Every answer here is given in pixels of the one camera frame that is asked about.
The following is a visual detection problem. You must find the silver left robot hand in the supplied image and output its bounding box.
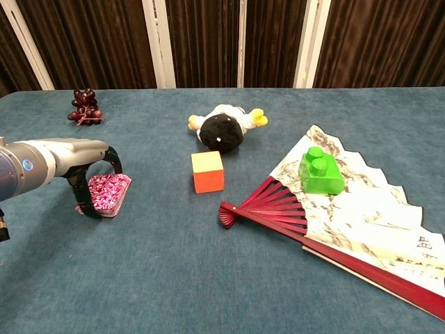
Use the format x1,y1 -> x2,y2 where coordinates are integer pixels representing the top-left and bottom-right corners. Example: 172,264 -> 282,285
51,138 -> 124,220

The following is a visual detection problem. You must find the pink patterned card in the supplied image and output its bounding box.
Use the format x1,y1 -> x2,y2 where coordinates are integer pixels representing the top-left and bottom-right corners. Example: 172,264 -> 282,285
75,173 -> 133,219

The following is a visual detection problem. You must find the dark red grape bunch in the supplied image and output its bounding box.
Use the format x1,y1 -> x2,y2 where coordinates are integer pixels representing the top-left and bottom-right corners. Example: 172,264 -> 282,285
67,88 -> 105,127

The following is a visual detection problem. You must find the dark brown pleated curtain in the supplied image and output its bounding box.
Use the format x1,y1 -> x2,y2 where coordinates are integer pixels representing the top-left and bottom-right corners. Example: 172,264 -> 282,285
15,0 -> 158,91
164,0 -> 241,89
243,0 -> 308,89
0,12 -> 42,99
313,0 -> 445,89

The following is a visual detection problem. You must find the yellow orange wooden cube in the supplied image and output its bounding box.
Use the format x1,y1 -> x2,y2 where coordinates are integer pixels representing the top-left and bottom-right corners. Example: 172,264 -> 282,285
191,150 -> 225,194

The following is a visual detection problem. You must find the black white plush toy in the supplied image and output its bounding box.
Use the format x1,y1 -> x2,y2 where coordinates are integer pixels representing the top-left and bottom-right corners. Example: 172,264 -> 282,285
188,103 -> 269,154

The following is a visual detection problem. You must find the green toy building brick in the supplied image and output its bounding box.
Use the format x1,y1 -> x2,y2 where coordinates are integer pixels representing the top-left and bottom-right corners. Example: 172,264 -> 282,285
298,146 -> 346,196

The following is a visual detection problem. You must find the red ribbed paper folding fan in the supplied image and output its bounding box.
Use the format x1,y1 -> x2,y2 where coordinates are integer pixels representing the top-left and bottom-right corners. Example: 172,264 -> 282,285
218,124 -> 445,321

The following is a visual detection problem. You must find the thin white frame post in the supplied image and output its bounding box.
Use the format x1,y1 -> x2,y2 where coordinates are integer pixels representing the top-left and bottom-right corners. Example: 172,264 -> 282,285
236,0 -> 246,88

